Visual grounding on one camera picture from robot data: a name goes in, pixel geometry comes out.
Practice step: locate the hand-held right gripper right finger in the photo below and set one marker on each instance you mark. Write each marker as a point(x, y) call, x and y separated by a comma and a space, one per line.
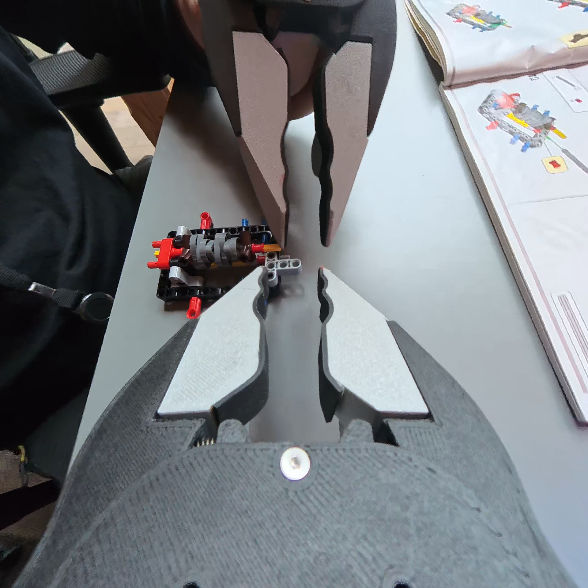
point(372, 367)

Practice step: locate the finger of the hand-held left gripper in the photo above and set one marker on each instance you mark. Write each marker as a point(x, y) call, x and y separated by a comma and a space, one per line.
point(349, 105)
point(259, 92)

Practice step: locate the wooden table support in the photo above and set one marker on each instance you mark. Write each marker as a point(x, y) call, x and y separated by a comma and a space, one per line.
point(147, 110)

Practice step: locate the person's left hand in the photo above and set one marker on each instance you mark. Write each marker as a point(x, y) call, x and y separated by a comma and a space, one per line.
point(301, 78)

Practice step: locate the lego instruction booklet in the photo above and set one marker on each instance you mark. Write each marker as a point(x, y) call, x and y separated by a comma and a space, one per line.
point(528, 183)

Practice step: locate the black office chair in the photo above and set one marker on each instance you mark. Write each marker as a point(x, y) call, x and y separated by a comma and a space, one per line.
point(103, 133)

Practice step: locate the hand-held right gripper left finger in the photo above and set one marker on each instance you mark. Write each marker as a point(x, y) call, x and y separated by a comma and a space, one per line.
point(216, 363)

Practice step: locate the grey T-shaped lego beam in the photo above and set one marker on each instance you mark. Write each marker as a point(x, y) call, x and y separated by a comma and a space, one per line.
point(282, 265)

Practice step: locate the lego engine frame assembly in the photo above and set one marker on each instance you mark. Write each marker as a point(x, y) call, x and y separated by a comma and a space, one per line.
point(211, 252)

